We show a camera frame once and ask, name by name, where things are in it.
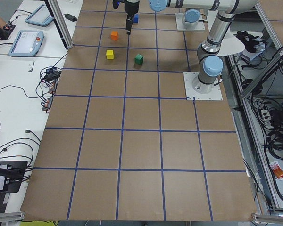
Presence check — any orange snack packet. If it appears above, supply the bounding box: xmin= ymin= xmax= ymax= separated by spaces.
xmin=269 ymin=161 xmax=283 ymax=180

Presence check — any orange wooden block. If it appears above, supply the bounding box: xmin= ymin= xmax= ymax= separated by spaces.
xmin=110 ymin=31 xmax=119 ymax=40

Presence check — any white chair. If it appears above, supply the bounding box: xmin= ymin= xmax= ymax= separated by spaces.
xmin=217 ymin=30 xmax=245 ymax=57

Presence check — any far teach pendant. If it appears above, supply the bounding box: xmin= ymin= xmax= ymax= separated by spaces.
xmin=25 ymin=4 xmax=53 ymax=27

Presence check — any aluminium frame post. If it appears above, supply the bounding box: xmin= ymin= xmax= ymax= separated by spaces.
xmin=44 ymin=0 xmax=73 ymax=49

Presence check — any teach pendant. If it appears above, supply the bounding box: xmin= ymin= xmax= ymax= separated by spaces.
xmin=8 ymin=30 xmax=44 ymax=57
xmin=25 ymin=4 xmax=53 ymax=27

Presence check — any blue wooden block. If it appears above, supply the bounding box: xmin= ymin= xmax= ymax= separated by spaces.
xmin=133 ymin=14 xmax=139 ymax=24

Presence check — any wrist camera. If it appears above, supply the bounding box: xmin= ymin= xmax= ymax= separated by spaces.
xmin=112 ymin=0 xmax=120 ymax=9

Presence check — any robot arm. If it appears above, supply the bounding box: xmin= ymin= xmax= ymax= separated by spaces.
xmin=183 ymin=9 xmax=205 ymax=27
xmin=149 ymin=0 xmax=257 ymax=94

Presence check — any green wooden block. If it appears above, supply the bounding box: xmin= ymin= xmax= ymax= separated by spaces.
xmin=134 ymin=54 xmax=144 ymax=65

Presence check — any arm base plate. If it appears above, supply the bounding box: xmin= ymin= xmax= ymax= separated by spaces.
xmin=175 ymin=13 xmax=206 ymax=32
xmin=183 ymin=72 xmax=223 ymax=101

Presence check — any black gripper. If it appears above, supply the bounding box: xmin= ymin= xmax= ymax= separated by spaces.
xmin=124 ymin=0 xmax=140 ymax=35

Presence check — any yellow wooden block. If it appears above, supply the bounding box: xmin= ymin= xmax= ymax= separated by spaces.
xmin=106 ymin=49 xmax=114 ymax=60

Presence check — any black power adapter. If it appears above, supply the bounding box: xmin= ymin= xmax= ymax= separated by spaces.
xmin=65 ymin=14 xmax=77 ymax=22

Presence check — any near teach pendant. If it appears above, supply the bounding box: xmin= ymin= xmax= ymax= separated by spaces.
xmin=8 ymin=30 xmax=44 ymax=57

